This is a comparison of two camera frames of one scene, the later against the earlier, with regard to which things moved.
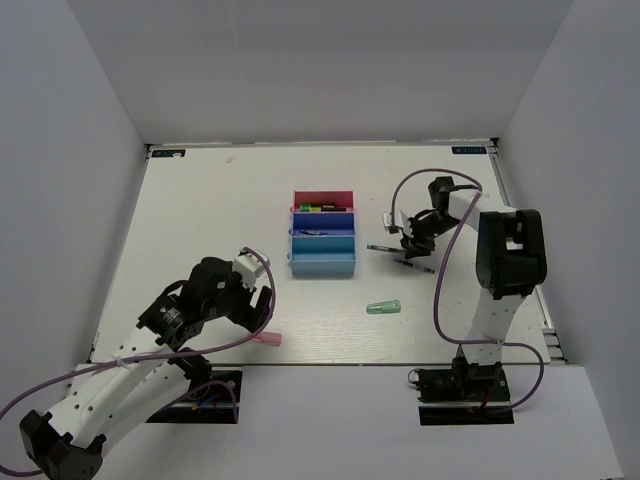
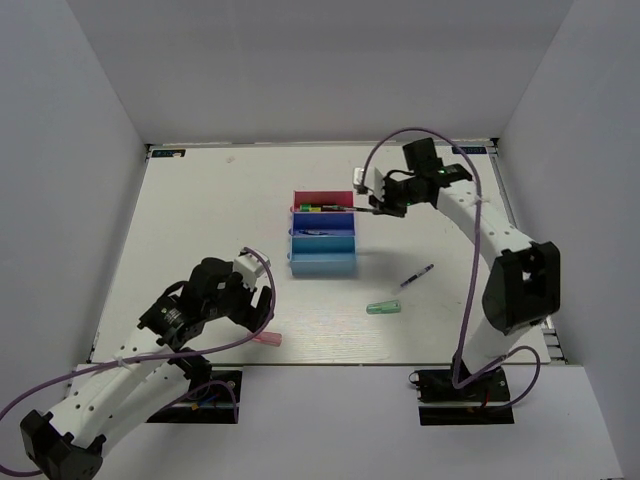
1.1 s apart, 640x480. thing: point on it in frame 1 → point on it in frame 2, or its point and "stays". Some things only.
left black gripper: [249, 315] stays
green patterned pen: [384, 248] → [348, 208]
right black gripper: [415, 246] → [385, 207]
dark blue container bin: [322, 223] stays
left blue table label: [168, 153] stays
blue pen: [312, 232] stays
